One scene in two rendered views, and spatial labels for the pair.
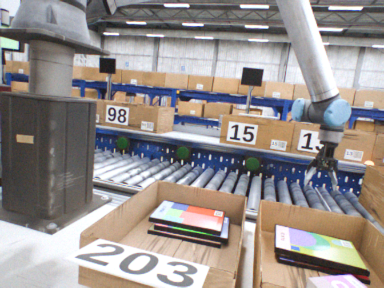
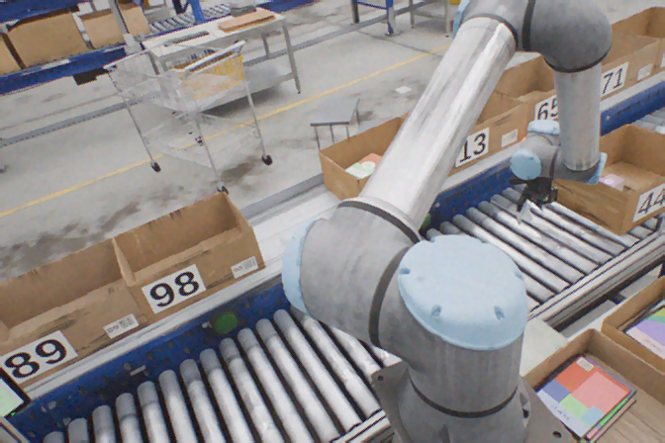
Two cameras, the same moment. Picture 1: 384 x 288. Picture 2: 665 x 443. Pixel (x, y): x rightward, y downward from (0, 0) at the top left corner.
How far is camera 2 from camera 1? 1.21 m
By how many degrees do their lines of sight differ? 43
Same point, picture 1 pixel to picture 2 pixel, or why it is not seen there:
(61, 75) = not seen: hidden behind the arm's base
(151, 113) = (243, 245)
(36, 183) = not seen: outside the picture
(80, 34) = not seen: hidden behind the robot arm
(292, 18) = (586, 109)
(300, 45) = (585, 131)
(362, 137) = (515, 114)
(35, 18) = (522, 429)
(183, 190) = (538, 370)
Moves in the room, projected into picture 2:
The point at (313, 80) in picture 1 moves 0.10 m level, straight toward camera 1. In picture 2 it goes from (586, 155) to (619, 172)
